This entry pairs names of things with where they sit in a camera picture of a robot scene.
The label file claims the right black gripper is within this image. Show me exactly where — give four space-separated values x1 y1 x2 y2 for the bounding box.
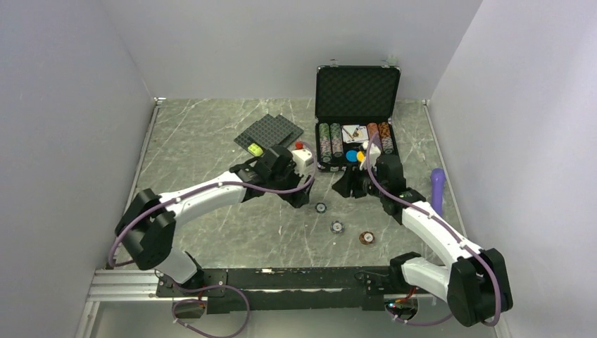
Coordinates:
332 161 387 199

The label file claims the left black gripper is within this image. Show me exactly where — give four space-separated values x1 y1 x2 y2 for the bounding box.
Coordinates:
268 161 314 207

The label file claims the purple-grey chip stack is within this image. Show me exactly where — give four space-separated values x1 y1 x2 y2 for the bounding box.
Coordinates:
331 139 344 158

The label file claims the small chip stack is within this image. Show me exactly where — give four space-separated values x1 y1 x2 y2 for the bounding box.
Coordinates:
381 137 394 154

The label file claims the purple chip stack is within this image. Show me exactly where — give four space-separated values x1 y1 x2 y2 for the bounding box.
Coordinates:
370 138 383 156

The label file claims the grey chip stack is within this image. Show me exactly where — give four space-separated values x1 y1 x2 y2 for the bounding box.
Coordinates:
319 139 332 159

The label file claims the red chip stack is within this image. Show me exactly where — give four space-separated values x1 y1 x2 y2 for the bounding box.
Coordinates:
366 123 379 139

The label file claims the dark green chip stack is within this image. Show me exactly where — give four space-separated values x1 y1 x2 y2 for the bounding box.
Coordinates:
329 123 342 143

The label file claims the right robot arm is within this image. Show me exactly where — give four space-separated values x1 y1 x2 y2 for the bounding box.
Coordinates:
332 154 513 327

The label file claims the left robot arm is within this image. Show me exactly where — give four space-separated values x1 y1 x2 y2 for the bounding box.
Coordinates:
108 146 316 296

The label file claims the blue dealer button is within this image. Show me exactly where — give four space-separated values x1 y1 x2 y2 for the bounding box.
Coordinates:
345 150 358 163

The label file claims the yellow-green dice block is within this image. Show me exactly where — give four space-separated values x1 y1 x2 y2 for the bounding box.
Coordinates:
247 143 263 157

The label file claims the playing cards deck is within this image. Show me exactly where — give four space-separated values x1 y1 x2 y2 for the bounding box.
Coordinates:
341 125 369 144

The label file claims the dark foam pad top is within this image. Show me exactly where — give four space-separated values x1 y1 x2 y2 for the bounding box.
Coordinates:
234 114 283 150

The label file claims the black poker case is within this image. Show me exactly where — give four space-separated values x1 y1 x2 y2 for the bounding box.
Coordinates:
315 65 401 172

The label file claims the purple cylinder object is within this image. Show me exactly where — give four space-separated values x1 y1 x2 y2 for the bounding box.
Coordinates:
429 168 446 216

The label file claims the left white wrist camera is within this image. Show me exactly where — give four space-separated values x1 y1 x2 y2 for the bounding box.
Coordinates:
291 142 314 176

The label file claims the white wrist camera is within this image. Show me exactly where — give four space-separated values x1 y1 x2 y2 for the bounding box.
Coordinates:
357 142 382 166
291 142 314 176

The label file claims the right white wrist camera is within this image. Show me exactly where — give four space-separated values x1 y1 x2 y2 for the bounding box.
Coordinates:
357 142 382 166

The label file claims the black base frame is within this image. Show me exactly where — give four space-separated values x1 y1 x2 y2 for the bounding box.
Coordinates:
156 266 411 314

